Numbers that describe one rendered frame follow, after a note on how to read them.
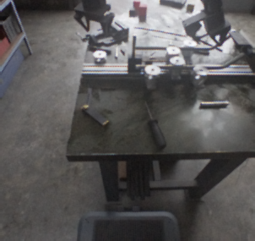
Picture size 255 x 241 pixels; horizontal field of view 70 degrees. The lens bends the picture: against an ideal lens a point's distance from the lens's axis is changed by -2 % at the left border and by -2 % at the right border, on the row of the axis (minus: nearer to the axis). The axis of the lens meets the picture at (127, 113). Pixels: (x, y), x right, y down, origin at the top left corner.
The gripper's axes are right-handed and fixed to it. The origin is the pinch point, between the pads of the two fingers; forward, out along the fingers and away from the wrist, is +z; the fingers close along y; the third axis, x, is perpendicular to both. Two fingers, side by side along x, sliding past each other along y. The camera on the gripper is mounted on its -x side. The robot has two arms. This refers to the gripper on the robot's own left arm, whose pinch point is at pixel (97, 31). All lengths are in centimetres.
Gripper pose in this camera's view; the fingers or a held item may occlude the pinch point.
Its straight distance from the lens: 72.4
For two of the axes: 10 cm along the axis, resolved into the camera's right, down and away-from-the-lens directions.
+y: -9.0, -3.6, 2.6
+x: -4.4, 7.8, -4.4
